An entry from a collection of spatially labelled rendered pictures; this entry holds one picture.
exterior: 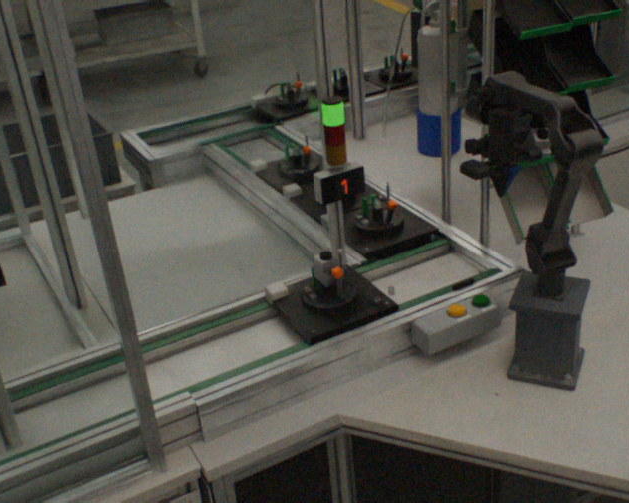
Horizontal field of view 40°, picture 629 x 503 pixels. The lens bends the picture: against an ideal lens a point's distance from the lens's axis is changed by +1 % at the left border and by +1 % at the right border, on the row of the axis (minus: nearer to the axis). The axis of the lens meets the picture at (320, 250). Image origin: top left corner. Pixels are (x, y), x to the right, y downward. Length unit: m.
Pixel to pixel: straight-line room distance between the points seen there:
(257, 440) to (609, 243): 1.20
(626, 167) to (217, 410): 1.99
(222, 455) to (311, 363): 0.27
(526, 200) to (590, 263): 0.27
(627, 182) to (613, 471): 1.75
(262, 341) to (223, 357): 0.10
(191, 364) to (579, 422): 0.86
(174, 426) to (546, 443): 0.76
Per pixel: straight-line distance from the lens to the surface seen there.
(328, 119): 1.99
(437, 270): 2.25
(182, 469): 1.82
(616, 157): 3.27
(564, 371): 1.95
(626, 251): 2.49
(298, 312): 2.01
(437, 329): 1.94
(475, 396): 1.92
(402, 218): 2.36
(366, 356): 1.95
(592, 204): 2.38
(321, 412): 1.89
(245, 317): 2.07
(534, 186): 2.30
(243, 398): 1.84
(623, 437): 1.86
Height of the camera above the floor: 2.07
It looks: 29 degrees down
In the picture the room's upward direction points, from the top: 5 degrees counter-clockwise
